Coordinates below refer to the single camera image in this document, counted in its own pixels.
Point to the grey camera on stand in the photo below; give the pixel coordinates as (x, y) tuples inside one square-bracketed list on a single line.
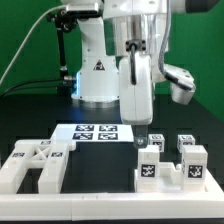
[(85, 9)]

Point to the black camera stand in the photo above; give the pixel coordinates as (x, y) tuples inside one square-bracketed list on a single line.
[(64, 23)]

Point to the white chair seat plate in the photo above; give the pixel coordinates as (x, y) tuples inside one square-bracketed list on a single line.
[(169, 177)]

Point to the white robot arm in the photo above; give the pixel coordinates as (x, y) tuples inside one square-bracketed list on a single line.
[(139, 35)]

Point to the white base tag plate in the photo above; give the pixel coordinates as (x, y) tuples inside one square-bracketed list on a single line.
[(93, 132)]

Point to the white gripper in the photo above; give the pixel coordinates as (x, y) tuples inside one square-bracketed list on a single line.
[(136, 101)]

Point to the white U-shaped obstacle frame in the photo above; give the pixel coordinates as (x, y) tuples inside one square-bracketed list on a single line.
[(207, 203)]

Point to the white chair back frame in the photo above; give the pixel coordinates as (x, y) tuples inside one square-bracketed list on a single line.
[(48, 155)]

